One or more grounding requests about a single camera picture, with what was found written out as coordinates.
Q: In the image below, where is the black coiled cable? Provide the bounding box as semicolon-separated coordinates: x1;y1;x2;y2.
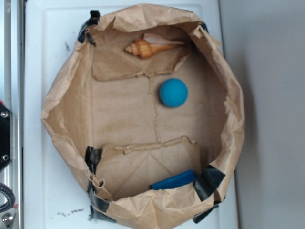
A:
0;182;16;213

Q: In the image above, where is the blue rectangular block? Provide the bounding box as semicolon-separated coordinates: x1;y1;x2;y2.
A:
151;170;196;190

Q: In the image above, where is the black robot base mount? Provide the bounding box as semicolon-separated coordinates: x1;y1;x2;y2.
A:
0;100;11;172

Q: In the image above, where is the orange spiral seashell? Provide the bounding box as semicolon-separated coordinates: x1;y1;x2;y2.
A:
125;33;185;59

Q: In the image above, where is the blue foam golf ball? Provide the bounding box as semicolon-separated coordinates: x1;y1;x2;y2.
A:
159;78;188;108

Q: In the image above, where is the aluminium frame rail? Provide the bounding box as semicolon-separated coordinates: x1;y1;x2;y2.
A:
3;0;24;229

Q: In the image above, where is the white plastic tray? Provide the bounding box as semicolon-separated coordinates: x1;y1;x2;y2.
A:
22;0;240;229

